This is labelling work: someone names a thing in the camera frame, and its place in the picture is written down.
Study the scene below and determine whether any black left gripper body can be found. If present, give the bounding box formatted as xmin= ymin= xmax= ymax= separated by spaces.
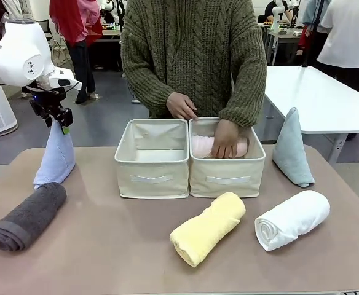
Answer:
xmin=25 ymin=86 xmax=74 ymax=127

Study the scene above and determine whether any light blue cone towel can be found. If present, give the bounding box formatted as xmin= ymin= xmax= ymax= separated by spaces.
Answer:
xmin=33 ymin=119 xmax=76 ymax=190

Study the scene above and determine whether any dark grey towel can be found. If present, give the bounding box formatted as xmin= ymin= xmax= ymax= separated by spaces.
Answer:
xmin=0 ymin=181 xmax=68 ymax=252

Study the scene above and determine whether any pink towel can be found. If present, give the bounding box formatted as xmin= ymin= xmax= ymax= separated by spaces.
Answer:
xmin=191 ymin=135 xmax=250 ymax=159

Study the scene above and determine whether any cream fabric storage box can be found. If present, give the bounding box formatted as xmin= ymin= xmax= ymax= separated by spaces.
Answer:
xmin=114 ymin=119 xmax=190 ymax=199
xmin=187 ymin=116 xmax=266 ymax=199

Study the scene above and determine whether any yellow towel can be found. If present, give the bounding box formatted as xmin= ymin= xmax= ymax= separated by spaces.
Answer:
xmin=169 ymin=192 xmax=247 ymax=268

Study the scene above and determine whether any mint green cone towel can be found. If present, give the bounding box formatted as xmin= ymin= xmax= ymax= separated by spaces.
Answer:
xmin=272 ymin=106 xmax=316 ymax=188

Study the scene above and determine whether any white towel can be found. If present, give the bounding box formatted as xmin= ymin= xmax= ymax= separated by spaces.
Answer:
xmin=254 ymin=189 xmax=331 ymax=252

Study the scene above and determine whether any person's right forearm green sleeve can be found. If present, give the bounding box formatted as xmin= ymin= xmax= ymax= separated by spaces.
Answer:
xmin=121 ymin=45 xmax=176 ymax=117

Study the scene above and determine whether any person's left forearm green sleeve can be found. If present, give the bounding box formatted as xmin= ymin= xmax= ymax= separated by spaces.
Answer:
xmin=218 ymin=55 xmax=268 ymax=128

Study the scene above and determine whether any white folding chair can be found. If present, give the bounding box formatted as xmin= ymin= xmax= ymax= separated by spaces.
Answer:
xmin=50 ymin=39 xmax=76 ymax=71

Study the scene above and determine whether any person's right hand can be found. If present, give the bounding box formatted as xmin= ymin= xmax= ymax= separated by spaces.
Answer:
xmin=166 ymin=92 xmax=199 ymax=120

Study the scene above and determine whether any person's left hand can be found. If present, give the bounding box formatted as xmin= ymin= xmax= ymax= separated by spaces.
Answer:
xmin=211 ymin=119 xmax=240 ymax=160

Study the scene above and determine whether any black mesh office chair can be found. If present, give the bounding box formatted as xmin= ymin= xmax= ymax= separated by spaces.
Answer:
xmin=42 ymin=20 xmax=55 ymax=42

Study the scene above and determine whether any person with red cloth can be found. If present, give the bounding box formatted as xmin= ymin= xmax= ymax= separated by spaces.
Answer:
xmin=49 ymin=0 xmax=103 ymax=104

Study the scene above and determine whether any olive green knit sweater torso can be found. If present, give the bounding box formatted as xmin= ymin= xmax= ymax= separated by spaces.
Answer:
xmin=120 ymin=0 xmax=268 ymax=119

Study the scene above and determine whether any white background table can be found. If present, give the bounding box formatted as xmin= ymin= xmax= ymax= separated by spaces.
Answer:
xmin=262 ymin=65 xmax=359 ymax=163

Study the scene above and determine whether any black tripod stand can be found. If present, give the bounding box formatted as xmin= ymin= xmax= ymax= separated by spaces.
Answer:
xmin=301 ymin=0 xmax=325 ymax=68

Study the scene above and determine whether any person in light blue top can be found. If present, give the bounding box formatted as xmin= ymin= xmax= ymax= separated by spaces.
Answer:
xmin=296 ymin=0 xmax=333 ymax=56

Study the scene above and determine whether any person in white t-shirt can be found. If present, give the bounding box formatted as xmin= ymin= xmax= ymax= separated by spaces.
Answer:
xmin=316 ymin=0 xmax=359 ymax=93

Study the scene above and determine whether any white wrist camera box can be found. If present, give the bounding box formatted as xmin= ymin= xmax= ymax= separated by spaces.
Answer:
xmin=47 ymin=69 xmax=82 ymax=91

